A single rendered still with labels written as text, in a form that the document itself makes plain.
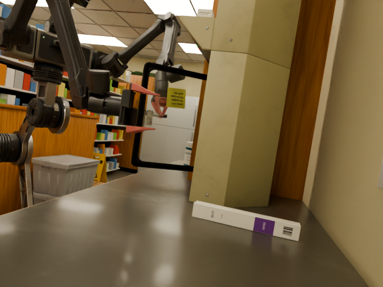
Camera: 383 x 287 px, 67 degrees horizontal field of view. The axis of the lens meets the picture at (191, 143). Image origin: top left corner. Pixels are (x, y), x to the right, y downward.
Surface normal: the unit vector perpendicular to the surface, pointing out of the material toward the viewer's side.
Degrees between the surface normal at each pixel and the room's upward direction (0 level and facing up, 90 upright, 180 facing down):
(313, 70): 90
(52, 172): 95
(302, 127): 90
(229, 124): 90
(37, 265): 0
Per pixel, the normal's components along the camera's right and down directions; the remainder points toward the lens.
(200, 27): -0.21, 0.02
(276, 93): 0.54, 0.12
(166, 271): 0.15, -0.99
